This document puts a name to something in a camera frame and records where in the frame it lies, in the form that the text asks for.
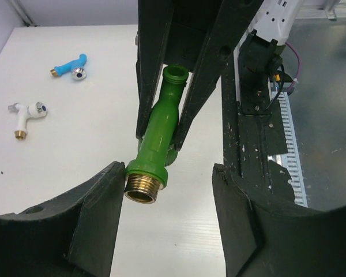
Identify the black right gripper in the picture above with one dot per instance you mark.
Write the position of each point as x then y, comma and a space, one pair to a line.
200, 36

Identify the white plastic faucet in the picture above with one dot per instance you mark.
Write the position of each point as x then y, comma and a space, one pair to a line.
33, 111

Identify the aluminium frame post left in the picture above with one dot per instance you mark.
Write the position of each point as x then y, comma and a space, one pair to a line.
22, 13

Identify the blue plastic faucet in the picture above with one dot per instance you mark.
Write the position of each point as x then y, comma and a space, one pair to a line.
74, 67

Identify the white slotted cable duct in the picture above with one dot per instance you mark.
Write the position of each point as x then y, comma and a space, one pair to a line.
291, 160

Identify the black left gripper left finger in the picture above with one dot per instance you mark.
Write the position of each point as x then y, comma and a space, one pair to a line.
73, 234

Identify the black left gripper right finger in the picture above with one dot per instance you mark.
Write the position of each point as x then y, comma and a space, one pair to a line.
265, 235

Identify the green plastic faucet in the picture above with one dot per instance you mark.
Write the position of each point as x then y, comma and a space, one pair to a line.
146, 175

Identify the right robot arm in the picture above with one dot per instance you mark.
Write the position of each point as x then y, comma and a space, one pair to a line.
262, 43

